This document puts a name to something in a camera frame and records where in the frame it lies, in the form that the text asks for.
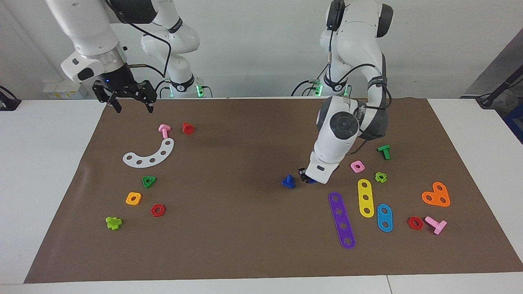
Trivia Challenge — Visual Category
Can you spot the white curved five-hole plate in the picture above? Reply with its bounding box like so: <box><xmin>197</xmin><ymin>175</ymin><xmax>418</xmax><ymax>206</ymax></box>
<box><xmin>123</xmin><ymin>138</ymin><xmax>175</xmax><ymax>168</ymax></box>

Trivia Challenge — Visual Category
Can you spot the white boxes stack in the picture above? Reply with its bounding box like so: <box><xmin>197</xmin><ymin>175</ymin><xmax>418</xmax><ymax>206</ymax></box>
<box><xmin>43</xmin><ymin>80</ymin><xmax>88</xmax><ymax>100</ymax></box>

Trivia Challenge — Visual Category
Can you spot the purple four-hole plastic plate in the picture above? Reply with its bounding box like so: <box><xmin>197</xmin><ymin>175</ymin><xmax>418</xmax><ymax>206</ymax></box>
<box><xmin>328</xmin><ymin>192</ymin><xmax>356</xmax><ymax>249</ymax></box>

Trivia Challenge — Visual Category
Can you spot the yellow three-hole plastic plate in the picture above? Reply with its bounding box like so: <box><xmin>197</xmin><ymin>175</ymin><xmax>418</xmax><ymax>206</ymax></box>
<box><xmin>358</xmin><ymin>179</ymin><xmax>375</xmax><ymax>218</ymax></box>

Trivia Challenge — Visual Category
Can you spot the brown table mat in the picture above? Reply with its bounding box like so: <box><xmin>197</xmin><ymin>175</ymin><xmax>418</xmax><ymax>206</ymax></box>
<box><xmin>24</xmin><ymin>97</ymin><xmax>523</xmax><ymax>284</ymax></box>

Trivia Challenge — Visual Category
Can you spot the blue two-hole plastic plate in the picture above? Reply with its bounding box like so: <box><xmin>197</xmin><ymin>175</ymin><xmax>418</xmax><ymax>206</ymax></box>
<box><xmin>377</xmin><ymin>204</ymin><xmax>393</xmax><ymax>233</ymax></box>

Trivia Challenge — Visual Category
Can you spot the orange heart-shaped plastic plate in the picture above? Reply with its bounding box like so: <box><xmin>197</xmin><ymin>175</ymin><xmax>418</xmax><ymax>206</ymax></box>
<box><xmin>421</xmin><ymin>182</ymin><xmax>451</xmax><ymax>207</ymax></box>

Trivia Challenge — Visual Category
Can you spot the black stand pole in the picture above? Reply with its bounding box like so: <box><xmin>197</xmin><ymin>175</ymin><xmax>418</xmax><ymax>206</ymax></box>
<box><xmin>476</xmin><ymin>65</ymin><xmax>523</xmax><ymax>109</ymax></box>

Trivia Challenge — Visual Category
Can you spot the blue crate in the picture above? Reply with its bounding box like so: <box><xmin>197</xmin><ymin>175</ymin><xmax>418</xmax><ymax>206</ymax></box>
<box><xmin>503</xmin><ymin>104</ymin><xmax>523</xmax><ymax>144</ymax></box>

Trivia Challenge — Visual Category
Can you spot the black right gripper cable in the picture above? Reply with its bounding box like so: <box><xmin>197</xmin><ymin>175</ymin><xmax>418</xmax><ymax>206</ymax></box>
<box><xmin>123</xmin><ymin>20</ymin><xmax>172</xmax><ymax>79</ymax></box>

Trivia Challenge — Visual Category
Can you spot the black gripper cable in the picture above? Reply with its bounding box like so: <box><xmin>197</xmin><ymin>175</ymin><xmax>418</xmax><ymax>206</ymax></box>
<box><xmin>326</xmin><ymin>0</ymin><xmax>393</xmax><ymax>156</ymax></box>
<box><xmin>123</xmin><ymin>20</ymin><xmax>172</xmax><ymax>79</ymax></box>

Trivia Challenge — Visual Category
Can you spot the black clamp mount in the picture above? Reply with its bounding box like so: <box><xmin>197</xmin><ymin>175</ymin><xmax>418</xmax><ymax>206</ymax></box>
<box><xmin>0</xmin><ymin>86</ymin><xmax>22</xmax><ymax>111</ymax></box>

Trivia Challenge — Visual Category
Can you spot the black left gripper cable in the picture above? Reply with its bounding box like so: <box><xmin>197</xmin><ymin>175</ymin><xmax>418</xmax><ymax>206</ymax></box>
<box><xmin>326</xmin><ymin>0</ymin><xmax>393</xmax><ymax>156</ymax></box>

